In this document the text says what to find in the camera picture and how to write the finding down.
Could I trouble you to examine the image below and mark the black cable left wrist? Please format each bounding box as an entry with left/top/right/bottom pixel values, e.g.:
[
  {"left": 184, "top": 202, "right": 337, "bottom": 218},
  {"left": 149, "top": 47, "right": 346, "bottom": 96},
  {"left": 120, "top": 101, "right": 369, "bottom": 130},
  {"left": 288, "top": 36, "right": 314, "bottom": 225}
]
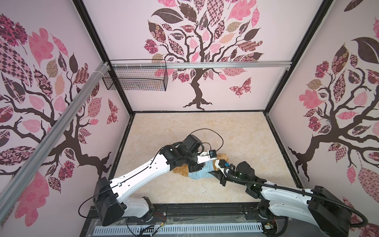
[{"left": 189, "top": 128, "right": 225, "bottom": 153}]

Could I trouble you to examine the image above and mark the black corner frame post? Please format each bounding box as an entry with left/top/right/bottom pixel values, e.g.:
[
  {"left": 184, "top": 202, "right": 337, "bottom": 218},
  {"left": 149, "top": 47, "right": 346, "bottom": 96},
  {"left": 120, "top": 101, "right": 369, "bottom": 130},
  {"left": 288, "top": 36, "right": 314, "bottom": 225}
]
[
  {"left": 73, "top": 0, "right": 134, "bottom": 116},
  {"left": 264, "top": 0, "right": 335, "bottom": 115}
]

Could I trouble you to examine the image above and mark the black wire mesh basket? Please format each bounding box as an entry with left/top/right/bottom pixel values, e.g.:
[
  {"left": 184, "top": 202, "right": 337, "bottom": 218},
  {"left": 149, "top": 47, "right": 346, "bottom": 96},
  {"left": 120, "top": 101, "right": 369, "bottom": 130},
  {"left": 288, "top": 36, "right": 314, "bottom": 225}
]
[{"left": 103, "top": 59, "right": 168, "bottom": 91}]

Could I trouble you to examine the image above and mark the aluminium rail left wall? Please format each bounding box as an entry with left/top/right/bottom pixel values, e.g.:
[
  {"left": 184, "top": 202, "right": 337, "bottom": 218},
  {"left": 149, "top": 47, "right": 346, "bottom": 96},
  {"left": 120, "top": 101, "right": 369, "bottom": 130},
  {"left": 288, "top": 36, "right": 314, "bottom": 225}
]
[{"left": 1, "top": 62, "right": 110, "bottom": 221}]

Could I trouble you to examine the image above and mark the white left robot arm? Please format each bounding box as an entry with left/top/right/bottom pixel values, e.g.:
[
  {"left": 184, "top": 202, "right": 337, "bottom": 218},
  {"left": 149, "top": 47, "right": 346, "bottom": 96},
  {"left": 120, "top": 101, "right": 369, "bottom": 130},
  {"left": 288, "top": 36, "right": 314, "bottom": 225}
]
[{"left": 92, "top": 134, "right": 217, "bottom": 226}]

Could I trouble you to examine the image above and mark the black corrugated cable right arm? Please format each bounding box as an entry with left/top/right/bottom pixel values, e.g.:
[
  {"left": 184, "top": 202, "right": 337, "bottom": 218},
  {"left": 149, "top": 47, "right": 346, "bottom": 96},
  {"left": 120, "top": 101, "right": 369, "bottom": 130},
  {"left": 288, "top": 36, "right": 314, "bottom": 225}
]
[{"left": 223, "top": 165, "right": 369, "bottom": 229}]

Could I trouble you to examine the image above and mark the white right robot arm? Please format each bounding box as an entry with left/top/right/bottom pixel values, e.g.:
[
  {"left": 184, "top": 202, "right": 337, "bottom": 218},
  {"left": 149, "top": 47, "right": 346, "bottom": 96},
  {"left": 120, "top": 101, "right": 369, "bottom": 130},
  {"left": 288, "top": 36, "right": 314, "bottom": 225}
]
[{"left": 211, "top": 160, "right": 352, "bottom": 237}]

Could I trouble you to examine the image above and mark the tan plush teddy bear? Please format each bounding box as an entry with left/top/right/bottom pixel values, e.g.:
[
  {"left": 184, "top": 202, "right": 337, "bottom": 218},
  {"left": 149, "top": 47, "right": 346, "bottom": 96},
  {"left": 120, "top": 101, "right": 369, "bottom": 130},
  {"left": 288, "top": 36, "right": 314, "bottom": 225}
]
[{"left": 172, "top": 153, "right": 229, "bottom": 177}]

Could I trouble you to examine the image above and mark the black table edge rail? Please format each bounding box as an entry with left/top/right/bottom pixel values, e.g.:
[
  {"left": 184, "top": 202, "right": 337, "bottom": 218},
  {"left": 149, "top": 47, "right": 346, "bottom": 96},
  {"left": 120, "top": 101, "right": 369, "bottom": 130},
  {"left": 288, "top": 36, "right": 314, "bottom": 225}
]
[{"left": 79, "top": 202, "right": 335, "bottom": 237}]

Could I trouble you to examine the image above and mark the white vented cable duct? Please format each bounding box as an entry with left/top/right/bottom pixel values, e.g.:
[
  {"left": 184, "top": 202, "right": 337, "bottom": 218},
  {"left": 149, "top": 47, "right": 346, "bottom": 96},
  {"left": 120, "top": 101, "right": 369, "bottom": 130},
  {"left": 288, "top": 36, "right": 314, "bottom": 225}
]
[{"left": 92, "top": 223, "right": 263, "bottom": 237}]

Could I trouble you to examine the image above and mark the light blue fleece hoodie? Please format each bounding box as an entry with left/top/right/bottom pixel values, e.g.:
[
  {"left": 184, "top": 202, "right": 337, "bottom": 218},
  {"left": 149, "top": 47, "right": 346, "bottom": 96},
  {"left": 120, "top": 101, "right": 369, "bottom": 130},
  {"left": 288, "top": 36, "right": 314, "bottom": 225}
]
[{"left": 188, "top": 161, "right": 216, "bottom": 180}]

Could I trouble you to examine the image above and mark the aluminium rail wall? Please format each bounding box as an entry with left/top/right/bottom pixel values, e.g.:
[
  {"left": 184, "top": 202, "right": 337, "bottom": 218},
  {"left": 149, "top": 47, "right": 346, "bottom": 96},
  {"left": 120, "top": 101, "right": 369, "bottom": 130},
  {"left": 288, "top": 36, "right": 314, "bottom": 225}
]
[
  {"left": 1, "top": 62, "right": 110, "bottom": 221},
  {"left": 111, "top": 61, "right": 292, "bottom": 69}
]

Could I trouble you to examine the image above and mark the aluminium rail back wall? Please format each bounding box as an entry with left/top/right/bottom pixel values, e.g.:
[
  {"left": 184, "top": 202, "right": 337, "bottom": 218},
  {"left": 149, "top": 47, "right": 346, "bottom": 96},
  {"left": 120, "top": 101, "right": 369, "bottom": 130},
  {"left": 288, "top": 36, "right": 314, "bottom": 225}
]
[{"left": 111, "top": 61, "right": 292, "bottom": 69}]

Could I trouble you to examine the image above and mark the black left corner frame post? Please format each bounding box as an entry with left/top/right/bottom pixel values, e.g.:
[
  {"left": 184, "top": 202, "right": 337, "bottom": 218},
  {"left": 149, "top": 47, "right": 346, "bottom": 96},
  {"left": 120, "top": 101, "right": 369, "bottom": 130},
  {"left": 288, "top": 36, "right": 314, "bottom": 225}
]
[{"left": 73, "top": 0, "right": 134, "bottom": 116}]

